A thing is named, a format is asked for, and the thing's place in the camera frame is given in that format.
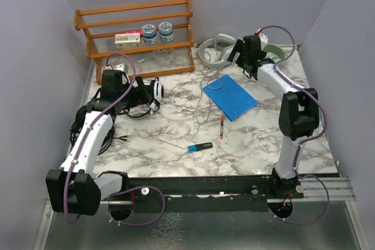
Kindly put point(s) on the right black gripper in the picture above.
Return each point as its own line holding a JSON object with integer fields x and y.
{"x": 238, "y": 48}

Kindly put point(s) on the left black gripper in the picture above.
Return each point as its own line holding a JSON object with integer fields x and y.
{"x": 141, "y": 96}

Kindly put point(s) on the black white headphones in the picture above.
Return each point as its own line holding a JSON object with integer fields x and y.
{"x": 157, "y": 92}

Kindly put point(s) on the grey white headphones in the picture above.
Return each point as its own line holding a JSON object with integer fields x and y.
{"x": 214, "y": 53}

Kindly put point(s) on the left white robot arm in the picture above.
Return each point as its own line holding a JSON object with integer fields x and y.
{"x": 72, "y": 188}

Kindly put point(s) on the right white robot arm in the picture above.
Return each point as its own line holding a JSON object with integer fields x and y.
{"x": 299, "y": 112}

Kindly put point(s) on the mint green headphones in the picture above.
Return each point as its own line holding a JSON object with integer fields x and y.
{"x": 274, "y": 52}

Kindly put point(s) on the blue notebook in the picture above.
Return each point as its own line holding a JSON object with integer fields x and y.
{"x": 230, "y": 97}

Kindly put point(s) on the white stick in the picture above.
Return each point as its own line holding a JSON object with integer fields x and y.
{"x": 172, "y": 143}

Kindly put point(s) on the white red box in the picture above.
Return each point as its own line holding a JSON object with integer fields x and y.
{"x": 127, "y": 40}

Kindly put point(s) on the wooden shelf rack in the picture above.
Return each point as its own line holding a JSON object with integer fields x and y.
{"x": 157, "y": 36}

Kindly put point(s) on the right blue white jar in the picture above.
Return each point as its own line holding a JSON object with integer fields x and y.
{"x": 165, "y": 32}

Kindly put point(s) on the blue white jar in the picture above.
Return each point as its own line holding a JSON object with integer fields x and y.
{"x": 149, "y": 34}
{"x": 165, "y": 32}

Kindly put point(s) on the left blue white jar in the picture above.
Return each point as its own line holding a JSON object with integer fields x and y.
{"x": 149, "y": 34}

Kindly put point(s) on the red pen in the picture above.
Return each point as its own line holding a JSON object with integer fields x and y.
{"x": 221, "y": 126}

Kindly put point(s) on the blue black highlighter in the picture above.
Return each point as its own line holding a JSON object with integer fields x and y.
{"x": 199, "y": 147}

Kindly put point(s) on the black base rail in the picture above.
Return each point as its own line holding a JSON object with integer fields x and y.
{"x": 205, "y": 193}

